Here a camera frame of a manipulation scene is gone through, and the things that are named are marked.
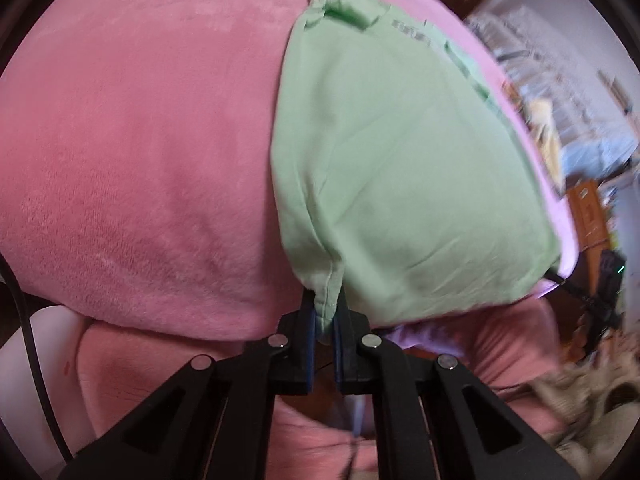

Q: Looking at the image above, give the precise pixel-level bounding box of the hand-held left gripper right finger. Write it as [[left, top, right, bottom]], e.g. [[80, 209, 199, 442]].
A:
[[333, 287, 581, 480]]

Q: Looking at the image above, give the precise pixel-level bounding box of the beige floor cloth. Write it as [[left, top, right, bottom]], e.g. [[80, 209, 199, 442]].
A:
[[527, 357, 640, 468]]

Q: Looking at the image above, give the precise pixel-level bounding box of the lavender bed sheet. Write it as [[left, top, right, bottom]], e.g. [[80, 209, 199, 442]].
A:
[[384, 316, 483, 352]]

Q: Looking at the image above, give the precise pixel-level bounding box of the white lace covered furniture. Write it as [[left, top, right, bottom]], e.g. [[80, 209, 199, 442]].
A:
[[464, 4, 640, 183]]

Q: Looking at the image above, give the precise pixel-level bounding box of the cream knit sweater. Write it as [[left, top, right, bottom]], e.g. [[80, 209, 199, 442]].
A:
[[527, 99, 568, 193]]

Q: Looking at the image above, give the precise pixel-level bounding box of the black cable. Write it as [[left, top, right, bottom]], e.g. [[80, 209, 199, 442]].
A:
[[0, 255, 73, 463]]

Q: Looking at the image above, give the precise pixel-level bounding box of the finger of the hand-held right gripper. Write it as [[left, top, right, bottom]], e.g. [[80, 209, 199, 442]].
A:
[[546, 269, 601, 307]]

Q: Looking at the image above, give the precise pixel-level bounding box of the white printed cushion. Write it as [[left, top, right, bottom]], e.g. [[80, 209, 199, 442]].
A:
[[0, 305, 97, 478]]

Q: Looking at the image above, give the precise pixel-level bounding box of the green t-shirt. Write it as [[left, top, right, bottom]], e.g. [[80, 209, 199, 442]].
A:
[[270, 0, 562, 339]]

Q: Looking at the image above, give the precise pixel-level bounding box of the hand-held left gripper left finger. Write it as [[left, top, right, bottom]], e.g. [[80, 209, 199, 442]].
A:
[[57, 287, 317, 480]]

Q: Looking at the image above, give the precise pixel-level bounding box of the wooden drawer cabinet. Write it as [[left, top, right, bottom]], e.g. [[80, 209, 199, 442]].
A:
[[569, 179, 613, 252]]

